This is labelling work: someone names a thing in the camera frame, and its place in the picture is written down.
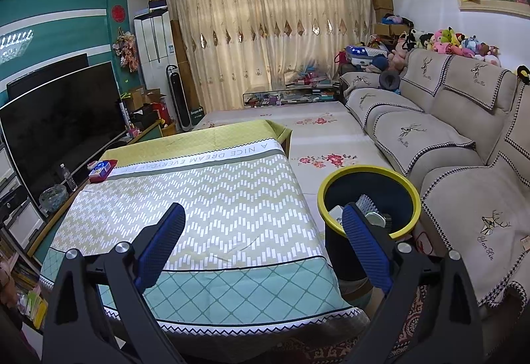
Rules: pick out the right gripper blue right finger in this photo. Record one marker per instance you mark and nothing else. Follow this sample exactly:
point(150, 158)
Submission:
point(368, 242)

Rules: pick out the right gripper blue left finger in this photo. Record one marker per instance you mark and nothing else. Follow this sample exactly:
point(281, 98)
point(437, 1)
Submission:
point(154, 245)

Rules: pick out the yellow rimmed dark trash bin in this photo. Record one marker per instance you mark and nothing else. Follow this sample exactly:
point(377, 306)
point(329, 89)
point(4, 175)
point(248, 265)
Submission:
point(395, 197)

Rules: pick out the patterned tablecloth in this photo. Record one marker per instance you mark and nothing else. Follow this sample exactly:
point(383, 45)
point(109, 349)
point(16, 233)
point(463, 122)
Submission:
point(249, 260)

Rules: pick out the red tissue box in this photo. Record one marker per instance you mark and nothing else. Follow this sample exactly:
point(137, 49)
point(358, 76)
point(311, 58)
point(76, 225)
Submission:
point(101, 170)

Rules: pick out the clear water bottle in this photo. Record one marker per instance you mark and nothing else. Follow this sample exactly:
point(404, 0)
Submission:
point(68, 178)

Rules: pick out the glass ashtray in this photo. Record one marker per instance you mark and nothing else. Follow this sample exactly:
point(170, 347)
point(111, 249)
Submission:
point(53, 198)

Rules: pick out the beige sofa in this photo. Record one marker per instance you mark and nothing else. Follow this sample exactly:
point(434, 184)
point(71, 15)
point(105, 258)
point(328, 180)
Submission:
point(458, 129)

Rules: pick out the black television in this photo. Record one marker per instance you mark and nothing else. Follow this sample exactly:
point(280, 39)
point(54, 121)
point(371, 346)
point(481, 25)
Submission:
point(63, 122)

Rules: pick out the black tower fan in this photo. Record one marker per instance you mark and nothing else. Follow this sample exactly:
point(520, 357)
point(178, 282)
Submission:
point(179, 97)

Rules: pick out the artificial flower bunch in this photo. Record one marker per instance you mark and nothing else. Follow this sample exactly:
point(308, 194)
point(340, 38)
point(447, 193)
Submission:
point(125, 49)

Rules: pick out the plush toy pile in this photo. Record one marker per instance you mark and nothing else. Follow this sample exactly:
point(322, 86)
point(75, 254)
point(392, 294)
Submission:
point(446, 41)

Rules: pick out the beige curtains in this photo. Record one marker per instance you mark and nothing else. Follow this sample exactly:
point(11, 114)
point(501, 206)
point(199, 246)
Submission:
point(235, 45)

